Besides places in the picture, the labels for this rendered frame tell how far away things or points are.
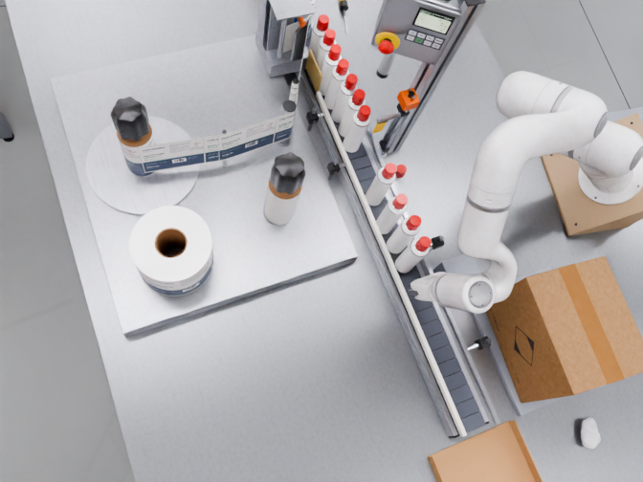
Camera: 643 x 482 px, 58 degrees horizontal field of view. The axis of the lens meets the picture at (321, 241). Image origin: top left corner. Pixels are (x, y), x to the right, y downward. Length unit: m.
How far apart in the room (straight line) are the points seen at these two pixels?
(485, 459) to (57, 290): 1.75
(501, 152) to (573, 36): 2.58
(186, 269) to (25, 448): 1.27
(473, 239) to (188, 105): 0.97
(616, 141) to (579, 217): 0.46
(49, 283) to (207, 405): 1.20
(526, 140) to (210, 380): 0.98
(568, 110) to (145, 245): 0.99
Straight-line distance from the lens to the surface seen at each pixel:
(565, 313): 1.58
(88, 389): 2.50
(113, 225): 1.69
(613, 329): 1.64
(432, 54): 1.48
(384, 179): 1.59
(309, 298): 1.67
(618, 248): 2.10
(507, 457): 1.77
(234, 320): 1.64
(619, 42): 3.85
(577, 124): 1.23
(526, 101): 1.27
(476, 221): 1.24
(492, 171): 1.18
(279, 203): 1.52
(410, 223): 1.52
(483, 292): 1.35
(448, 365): 1.68
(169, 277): 1.47
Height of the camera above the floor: 2.43
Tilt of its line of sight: 69 degrees down
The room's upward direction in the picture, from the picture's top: 25 degrees clockwise
